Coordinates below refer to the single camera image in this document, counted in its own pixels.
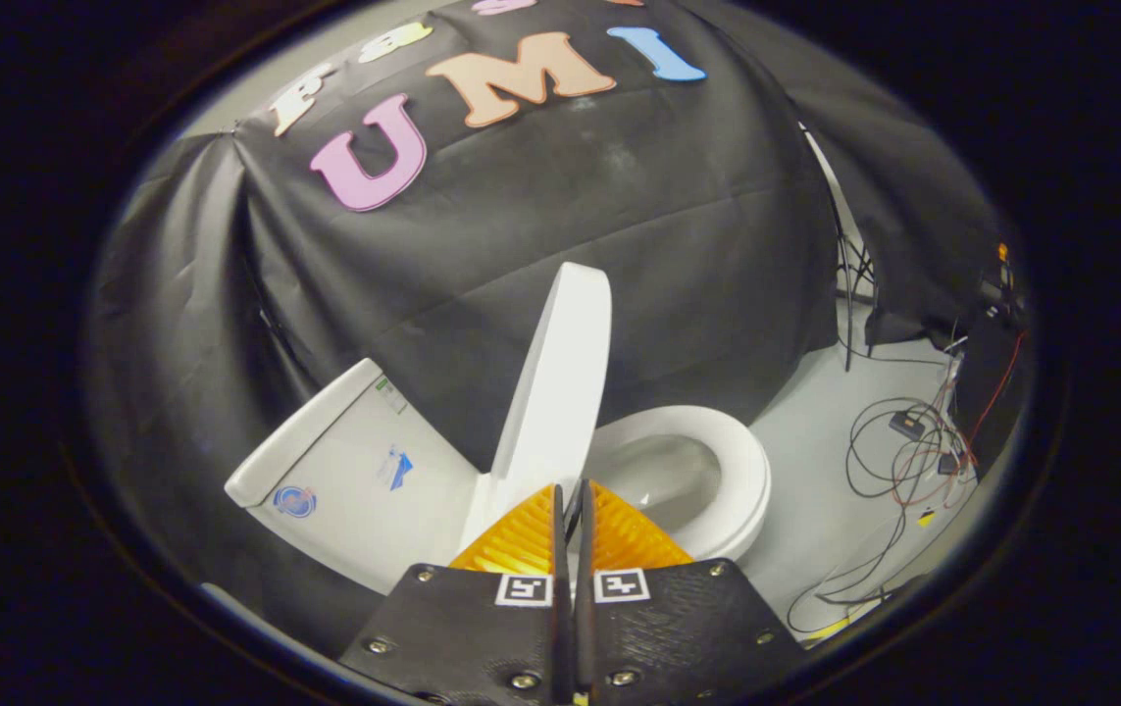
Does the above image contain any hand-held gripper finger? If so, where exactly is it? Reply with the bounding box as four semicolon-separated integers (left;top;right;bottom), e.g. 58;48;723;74
339;480;577;706
576;479;808;706

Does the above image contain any white toilet lid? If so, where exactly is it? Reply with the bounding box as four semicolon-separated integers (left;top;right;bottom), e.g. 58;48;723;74
459;262;613;550

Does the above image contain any white toilet seat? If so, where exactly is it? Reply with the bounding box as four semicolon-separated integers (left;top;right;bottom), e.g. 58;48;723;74
585;406;772;562

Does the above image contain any white toilet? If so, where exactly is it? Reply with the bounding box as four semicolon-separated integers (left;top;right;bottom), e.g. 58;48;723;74
225;358;772;596

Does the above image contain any black tripod light stand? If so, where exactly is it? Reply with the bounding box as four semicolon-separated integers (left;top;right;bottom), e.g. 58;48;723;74
800;123;880;374

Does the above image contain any black backdrop cloth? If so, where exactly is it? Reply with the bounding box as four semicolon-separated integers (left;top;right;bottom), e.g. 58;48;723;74
89;0;1002;648

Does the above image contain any black device with orange part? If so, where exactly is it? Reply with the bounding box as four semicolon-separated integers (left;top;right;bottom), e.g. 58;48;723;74
952;243;1032;481

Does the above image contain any tangle of floor cables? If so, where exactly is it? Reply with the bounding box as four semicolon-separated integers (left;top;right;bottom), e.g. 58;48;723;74
786;294;988;636

